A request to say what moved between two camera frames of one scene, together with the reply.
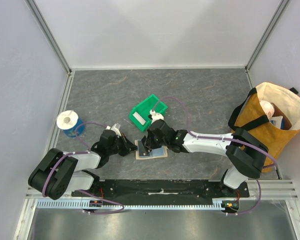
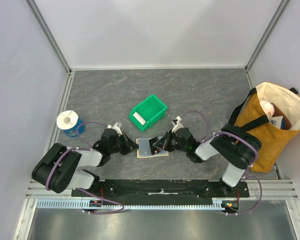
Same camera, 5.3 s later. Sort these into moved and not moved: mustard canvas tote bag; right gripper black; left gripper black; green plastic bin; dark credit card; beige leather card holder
Moved: right gripper black; dark credit card
Not moved: mustard canvas tote bag; green plastic bin; left gripper black; beige leather card holder
